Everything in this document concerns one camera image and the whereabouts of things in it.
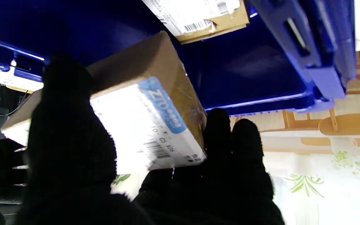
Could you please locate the thick cardboard package with label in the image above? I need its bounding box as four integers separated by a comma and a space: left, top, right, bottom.
0, 31, 208, 172

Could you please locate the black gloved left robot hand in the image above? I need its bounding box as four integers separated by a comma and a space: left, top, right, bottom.
11, 56, 285, 225

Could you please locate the blue plastic turnover box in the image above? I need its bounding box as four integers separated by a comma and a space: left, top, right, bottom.
0, 0, 357, 117

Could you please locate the printed room scene backdrop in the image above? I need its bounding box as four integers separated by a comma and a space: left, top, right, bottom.
111, 47, 360, 225

